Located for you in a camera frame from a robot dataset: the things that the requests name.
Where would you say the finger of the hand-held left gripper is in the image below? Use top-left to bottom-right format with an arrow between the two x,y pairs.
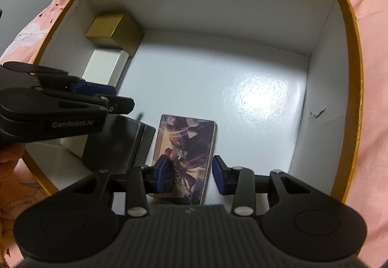
36,86 -> 135,115
2,62 -> 117,96

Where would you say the orange cardboard box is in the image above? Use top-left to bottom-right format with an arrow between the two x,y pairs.
23,0 -> 364,205

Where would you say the white box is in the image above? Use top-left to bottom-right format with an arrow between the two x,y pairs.
61,47 -> 129,157

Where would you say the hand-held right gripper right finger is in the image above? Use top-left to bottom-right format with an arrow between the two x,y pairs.
212,155 -> 328,216

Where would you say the gold box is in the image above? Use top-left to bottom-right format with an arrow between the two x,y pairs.
85,13 -> 144,58

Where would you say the pink printed blanket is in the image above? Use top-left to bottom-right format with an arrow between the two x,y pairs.
0,0 -> 388,268

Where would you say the dark grey box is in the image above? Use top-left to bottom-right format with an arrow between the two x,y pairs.
82,114 -> 156,173

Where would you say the person's left hand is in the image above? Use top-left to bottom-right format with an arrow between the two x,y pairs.
0,144 -> 25,181

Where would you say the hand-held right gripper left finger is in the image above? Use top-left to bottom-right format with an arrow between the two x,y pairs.
57,154 -> 172,217

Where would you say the dark printed card box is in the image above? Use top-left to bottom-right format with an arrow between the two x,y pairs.
148,114 -> 218,205

